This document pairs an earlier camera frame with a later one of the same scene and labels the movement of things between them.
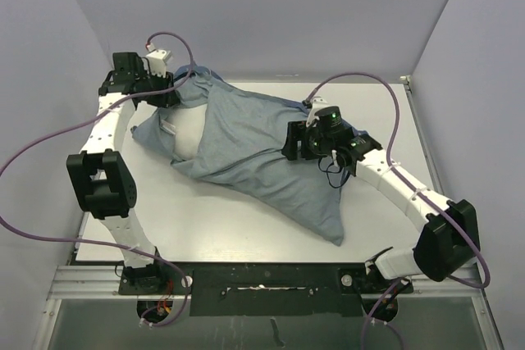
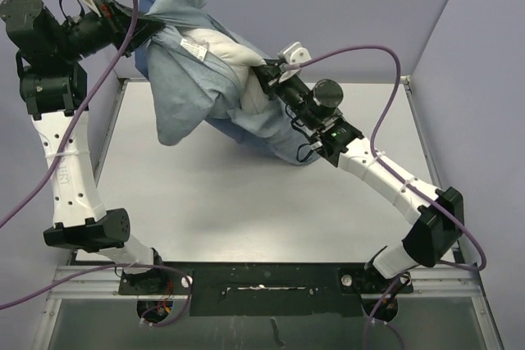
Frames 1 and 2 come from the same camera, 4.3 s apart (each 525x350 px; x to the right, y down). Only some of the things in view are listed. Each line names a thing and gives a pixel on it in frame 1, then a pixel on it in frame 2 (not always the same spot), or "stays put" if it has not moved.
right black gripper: (299, 132) -> (270, 74)
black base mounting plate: (262, 288) stays put
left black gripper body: (152, 83) -> (90, 32)
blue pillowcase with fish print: (240, 145) -> (197, 70)
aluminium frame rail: (102, 282) stays put
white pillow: (189, 122) -> (254, 97)
